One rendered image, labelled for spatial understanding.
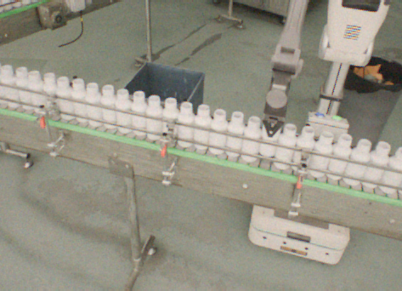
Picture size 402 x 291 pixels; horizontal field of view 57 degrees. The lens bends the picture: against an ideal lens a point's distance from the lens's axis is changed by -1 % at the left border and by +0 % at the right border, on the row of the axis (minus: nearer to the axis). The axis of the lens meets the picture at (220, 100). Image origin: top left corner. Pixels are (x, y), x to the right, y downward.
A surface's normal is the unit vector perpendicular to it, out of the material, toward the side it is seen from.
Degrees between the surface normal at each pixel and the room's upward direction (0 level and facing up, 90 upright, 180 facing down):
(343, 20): 90
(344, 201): 90
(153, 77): 90
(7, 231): 0
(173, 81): 90
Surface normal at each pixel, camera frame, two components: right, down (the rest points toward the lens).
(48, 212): 0.07, -0.82
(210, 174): -0.25, 0.54
